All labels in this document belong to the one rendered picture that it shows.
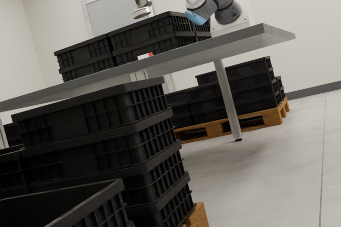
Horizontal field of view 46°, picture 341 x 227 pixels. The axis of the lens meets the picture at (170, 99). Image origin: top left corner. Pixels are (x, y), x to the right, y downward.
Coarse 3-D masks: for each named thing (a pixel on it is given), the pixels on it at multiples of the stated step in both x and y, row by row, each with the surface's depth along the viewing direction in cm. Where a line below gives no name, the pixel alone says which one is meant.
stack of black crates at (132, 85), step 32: (96, 96) 107; (128, 96) 108; (160, 96) 126; (32, 128) 118; (64, 128) 113; (96, 128) 110; (128, 128) 105; (160, 128) 122; (32, 160) 120; (64, 160) 115; (96, 160) 111; (128, 160) 108; (160, 160) 115; (32, 192) 120; (128, 192) 109; (160, 192) 113; (160, 224) 107
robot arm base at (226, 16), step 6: (234, 0) 215; (228, 6) 211; (234, 6) 213; (240, 6) 217; (216, 12) 216; (222, 12) 213; (228, 12) 213; (234, 12) 214; (240, 12) 216; (216, 18) 220; (222, 18) 215; (228, 18) 214; (234, 18) 215; (222, 24) 219
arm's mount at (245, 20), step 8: (240, 0) 224; (248, 0) 224; (248, 8) 218; (240, 16) 216; (248, 16) 213; (216, 24) 221; (232, 24) 215; (240, 24) 213; (248, 24) 212; (216, 32) 218; (224, 32) 217
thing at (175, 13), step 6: (168, 12) 205; (174, 12) 210; (180, 12) 218; (150, 18) 209; (156, 18) 207; (132, 24) 214; (138, 24) 212; (114, 30) 219; (120, 30) 217; (108, 36) 222
